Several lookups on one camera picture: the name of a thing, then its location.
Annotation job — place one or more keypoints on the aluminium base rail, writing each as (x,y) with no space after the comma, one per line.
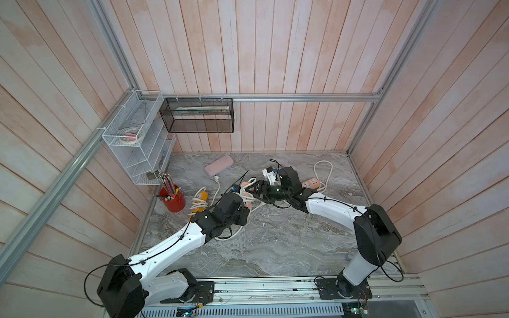
(260,290)

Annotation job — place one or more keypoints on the yellow power strip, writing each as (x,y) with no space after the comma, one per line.
(200,201)

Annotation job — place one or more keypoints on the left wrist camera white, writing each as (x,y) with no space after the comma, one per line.
(235,188)

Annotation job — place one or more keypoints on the black mesh basket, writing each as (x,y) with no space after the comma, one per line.
(198,115)

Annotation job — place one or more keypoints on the red pencil cup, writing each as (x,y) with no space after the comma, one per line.
(170,194)

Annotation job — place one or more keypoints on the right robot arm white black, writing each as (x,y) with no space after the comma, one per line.
(377,237)

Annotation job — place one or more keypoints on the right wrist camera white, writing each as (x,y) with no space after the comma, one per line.
(270,174)

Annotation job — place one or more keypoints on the pink power strip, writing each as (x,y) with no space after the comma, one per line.
(312,183)
(248,198)

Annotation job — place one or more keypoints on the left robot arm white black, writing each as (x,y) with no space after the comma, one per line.
(171,246)

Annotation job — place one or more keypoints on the tape roll in rack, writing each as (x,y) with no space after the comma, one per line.
(130,136)

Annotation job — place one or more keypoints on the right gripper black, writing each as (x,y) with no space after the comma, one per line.
(262,185)

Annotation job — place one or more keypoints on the pink power strip front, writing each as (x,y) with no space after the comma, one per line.
(248,198)

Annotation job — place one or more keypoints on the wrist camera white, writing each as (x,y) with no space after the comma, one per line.
(270,174)
(235,188)

